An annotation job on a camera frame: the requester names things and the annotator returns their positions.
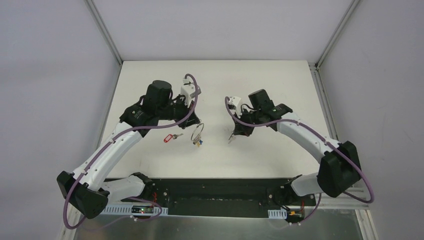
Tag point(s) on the red tag key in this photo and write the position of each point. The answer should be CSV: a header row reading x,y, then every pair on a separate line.
x,y
170,137

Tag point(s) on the white cable duct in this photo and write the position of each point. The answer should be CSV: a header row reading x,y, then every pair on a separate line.
x,y
139,210
277,214

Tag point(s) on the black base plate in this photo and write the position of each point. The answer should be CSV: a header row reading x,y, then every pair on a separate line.
x,y
221,197

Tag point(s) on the keyring with keys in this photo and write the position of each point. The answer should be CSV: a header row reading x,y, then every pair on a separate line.
x,y
196,136

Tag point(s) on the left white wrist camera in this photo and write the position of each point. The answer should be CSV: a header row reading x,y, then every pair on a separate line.
x,y
188,91

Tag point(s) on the left white cable duct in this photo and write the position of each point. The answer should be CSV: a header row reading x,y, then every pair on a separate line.
x,y
139,210

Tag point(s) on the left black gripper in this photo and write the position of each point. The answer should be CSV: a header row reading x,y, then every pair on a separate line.
x,y
185,114

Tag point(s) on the black fob key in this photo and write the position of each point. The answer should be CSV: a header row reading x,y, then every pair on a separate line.
x,y
231,137

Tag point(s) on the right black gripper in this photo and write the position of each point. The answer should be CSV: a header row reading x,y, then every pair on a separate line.
x,y
242,126

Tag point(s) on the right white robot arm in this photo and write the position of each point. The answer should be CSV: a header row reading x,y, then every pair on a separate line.
x,y
339,165

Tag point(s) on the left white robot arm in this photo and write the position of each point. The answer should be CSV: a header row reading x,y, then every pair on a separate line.
x,y
85,187

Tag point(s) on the right white cable duct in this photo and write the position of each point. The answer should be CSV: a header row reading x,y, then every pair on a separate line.
x,y
277,214

